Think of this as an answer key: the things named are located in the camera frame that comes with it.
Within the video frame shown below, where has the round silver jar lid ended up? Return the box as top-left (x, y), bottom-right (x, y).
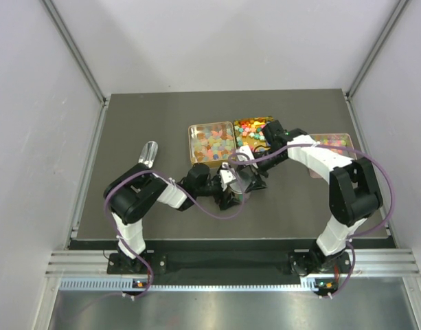
top-left (229, 172), bottom-right (252, 195)

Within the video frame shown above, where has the silver metal scoop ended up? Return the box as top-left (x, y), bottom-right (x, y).
top-left (138, 141), bottom-right (159, 168)

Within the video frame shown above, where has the clear glass jar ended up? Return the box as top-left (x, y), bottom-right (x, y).
top-left (238, 192), bottom-right (251, 202)

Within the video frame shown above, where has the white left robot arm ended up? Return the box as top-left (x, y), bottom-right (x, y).
top-left (104, 162), bottom-right (244, 273)

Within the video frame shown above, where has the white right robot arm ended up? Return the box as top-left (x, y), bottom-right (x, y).
top-left (238, 120), bottom-right (383, 276)

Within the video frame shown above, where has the dark green star candy tin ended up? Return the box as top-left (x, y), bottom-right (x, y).
top-left (233, 116), bottom-right (274, 153)

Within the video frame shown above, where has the gold popsicle candy tin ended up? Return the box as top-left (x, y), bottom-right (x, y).
top-left (187, 122), bottom-right (236, 168)

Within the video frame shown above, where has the pink candy tin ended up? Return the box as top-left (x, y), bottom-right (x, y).
top-left (310, 133), bottom-right (356, 159)

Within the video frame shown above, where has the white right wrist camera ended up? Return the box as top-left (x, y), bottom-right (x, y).
top-left (233, 145), bottom-right (255, 166)

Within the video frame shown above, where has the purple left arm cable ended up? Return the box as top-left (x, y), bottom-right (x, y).
top-left (103, 161), bottom-right (247, 300)

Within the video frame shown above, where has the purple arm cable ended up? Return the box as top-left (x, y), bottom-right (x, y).
top-left (227, 143), bottom-right (394, 299)
top-left (103, 161), bottom-right (247, 300)

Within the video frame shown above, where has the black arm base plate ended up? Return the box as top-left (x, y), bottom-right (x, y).
top-left (106, 250), bottom-right (351, 276)

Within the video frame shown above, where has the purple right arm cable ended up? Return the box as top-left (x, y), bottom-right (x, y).
top-left (227, 143), bottom-right (394, 299)

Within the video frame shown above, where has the grey slotted cable duct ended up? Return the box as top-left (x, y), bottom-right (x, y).
top-left (59, 278), bottom-right (334, 292)

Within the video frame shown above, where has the aluminium frame rail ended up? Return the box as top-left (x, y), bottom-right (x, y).
top-left (45, 249), bottom-right (420, 277)

